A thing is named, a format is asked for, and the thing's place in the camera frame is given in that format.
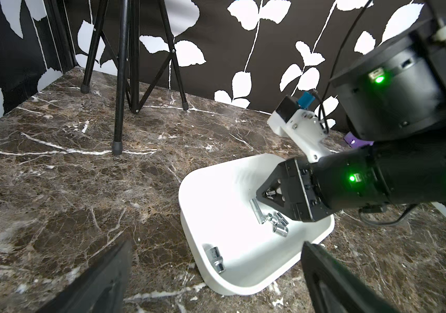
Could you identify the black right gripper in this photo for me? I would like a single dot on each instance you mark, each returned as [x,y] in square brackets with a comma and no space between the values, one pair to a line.
[309,192]

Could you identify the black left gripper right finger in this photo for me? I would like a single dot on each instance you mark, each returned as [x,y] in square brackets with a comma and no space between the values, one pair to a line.
[333,288]

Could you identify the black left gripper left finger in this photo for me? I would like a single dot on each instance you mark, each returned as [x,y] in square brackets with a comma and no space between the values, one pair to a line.
[101,288]

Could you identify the large chrome socket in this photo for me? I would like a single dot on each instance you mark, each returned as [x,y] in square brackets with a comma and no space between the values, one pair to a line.
[216,259]

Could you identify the long chrome deep socket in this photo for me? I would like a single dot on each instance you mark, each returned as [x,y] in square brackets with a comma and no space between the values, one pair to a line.
[257,211]

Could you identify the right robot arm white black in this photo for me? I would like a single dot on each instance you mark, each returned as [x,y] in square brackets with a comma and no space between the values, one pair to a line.
[395,101]

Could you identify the white plastic storage tray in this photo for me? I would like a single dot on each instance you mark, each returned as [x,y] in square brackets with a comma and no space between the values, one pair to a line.
[216,211]

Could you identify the purple stapler box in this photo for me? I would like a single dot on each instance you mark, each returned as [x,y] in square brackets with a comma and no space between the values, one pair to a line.
[355,142]

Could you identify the black music stand tripod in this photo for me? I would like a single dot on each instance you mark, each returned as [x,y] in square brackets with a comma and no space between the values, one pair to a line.
[127,62]

